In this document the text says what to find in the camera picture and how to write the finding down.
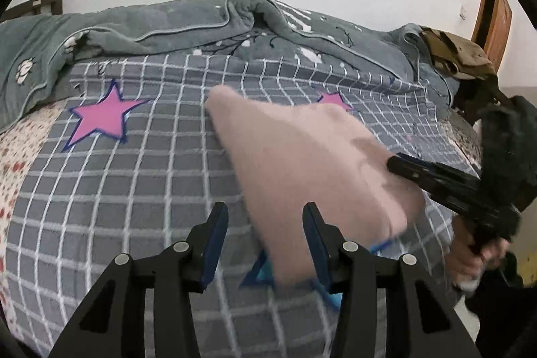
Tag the grey-green pillow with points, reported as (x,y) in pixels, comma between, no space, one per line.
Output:
(33,47)

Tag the grey checked star blanket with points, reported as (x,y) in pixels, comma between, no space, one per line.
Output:
(126,194)

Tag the person's right hand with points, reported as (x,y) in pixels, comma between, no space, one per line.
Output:
(461,261)

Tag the brown wooden door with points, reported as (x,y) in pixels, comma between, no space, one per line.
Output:
(499,18)

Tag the pink small garment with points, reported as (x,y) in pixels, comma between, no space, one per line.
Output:
(293,152)

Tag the dark wooden bed headboard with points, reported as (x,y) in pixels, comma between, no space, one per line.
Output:
(42,3)

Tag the khaki garment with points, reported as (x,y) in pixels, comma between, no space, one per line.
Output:
(457,52)

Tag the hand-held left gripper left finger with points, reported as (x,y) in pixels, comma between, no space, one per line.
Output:
(214,240)

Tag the dark cloth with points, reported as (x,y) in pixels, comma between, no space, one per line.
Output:
(474,98)

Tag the blue denim cloth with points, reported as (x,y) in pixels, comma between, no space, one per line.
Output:
(436,83)

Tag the white wall switch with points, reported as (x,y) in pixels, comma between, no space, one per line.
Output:
(463,12)

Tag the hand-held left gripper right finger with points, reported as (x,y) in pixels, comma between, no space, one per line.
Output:
(314,244)

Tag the grey-green quilt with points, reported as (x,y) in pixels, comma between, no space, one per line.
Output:
(188,18)

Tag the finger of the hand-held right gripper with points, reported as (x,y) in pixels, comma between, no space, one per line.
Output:
(415,177)
(444,170)

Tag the person's dark clothing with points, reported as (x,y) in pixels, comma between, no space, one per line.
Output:
(503,320)

